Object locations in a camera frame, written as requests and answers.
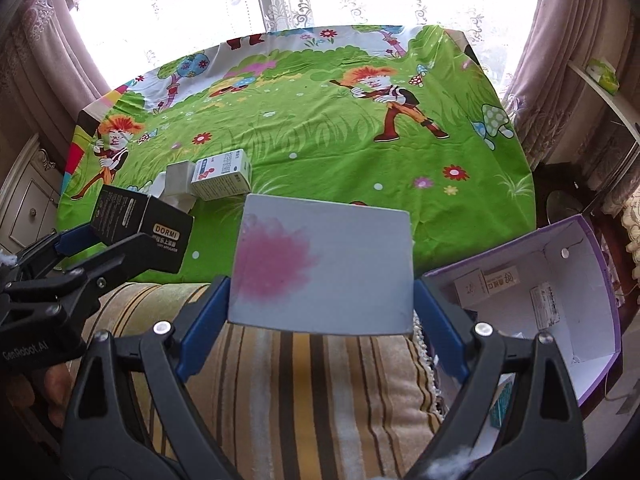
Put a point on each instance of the white box with pink stain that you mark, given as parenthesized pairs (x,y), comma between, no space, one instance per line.
(325,265)

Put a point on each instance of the white lace sheer curtain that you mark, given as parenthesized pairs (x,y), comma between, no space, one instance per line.
(300,0)

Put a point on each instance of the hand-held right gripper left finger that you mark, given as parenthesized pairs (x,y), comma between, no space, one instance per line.
(205,330)

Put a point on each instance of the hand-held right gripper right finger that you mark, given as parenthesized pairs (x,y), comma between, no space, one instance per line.
(440,330)

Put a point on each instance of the purple cardboard box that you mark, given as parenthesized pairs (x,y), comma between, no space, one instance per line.
(575,350)

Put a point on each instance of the blue and white medicine box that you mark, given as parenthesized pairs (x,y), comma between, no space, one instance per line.
(222,175)

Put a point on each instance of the cream box with drawing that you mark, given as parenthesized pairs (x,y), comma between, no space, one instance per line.
(469,287)

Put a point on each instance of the black product box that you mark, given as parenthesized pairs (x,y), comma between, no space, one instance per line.
(130,212)

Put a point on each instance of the white carved cabinet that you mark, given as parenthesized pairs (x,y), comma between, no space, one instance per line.
(27,200)

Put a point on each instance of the green cartoon printed sheet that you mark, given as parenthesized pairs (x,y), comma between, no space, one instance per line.
(310,125)

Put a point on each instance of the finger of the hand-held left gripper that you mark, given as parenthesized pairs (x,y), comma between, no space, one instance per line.
(75,240)
(115,260)

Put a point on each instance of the mauve patterned drape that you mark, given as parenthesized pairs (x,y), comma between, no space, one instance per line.
(40,50)
(565,15)

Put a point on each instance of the white box with striped label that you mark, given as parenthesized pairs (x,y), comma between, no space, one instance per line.
(545,307)

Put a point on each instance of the plain white box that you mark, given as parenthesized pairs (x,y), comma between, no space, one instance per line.
(170,202)
(179,177)

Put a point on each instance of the cream box with brown print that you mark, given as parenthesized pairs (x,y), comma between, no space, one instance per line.
(502,282)

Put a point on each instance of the striped sofa cushion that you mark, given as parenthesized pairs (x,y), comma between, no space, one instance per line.
(310,400)

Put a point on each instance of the white wall shelf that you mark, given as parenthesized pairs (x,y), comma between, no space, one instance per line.
(607,100)

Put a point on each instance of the green tissue pack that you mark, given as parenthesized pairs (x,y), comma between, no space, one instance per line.
(602,74)

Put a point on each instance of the green packet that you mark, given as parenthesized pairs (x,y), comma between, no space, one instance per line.
(501,405)

